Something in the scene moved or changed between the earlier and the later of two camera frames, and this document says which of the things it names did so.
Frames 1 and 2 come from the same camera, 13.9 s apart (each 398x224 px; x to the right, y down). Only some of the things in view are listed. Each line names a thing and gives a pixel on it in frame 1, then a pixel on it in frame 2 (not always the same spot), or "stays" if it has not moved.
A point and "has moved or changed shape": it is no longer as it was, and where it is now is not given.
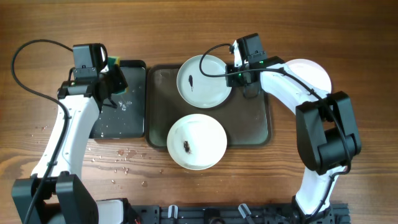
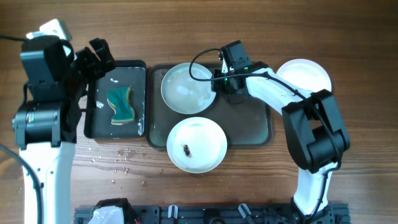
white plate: [201, 82] has moved or changed shape
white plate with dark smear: [311, 73] stays
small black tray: [128, 120] stays
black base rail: [273, 214] stays
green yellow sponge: [113, 60] has moved or changed shape
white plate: [196, 141] stays
